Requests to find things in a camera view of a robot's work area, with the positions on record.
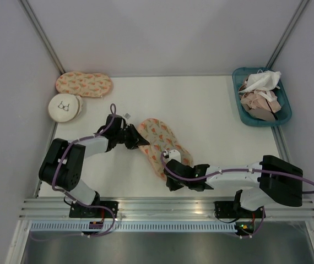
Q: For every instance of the left aluminium frame post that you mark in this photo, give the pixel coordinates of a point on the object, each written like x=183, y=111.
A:
x=29, y=12

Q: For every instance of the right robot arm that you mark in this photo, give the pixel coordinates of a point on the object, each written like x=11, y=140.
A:
x=270, y=181

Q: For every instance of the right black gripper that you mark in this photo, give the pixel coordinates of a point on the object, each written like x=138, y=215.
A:
x=172, y=186

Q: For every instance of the white slotted cable duct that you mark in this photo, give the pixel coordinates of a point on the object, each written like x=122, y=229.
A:
x=131, y=226

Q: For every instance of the round cream laundry bag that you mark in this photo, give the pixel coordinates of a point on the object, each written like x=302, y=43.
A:
x=65, y=107

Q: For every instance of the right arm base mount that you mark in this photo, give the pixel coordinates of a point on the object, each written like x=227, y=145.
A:
x=229, y=210

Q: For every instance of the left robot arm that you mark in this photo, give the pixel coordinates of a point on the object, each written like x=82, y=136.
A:
x=63, y=163

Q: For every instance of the taupe bra in basket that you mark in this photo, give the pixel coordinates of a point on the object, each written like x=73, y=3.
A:
x=262, y=114

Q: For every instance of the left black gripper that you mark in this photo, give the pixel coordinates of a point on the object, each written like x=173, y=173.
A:
x=136, y=139

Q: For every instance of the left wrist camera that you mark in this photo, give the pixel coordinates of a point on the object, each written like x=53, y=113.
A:
x=127, y=116

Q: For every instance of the aluminium front rail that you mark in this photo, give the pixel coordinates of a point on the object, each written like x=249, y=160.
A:
x=160, y=209

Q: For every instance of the floral mesh laundry bag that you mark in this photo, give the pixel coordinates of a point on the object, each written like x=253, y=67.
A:
x=161, y=137

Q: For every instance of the pink bra in basket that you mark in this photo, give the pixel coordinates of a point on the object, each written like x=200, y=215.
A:
x=259, y=99

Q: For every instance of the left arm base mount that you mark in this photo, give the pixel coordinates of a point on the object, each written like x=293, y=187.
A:
x=107, y=209

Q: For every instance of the aluminium frame post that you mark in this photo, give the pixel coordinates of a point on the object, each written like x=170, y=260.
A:
x=294, y=20
x=29, y=12

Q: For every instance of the white bra in basket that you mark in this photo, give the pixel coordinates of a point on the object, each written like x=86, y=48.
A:
x=261, y=81

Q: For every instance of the right aluminium frame post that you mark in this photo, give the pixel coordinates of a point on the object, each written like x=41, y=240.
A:
x=294, y=20

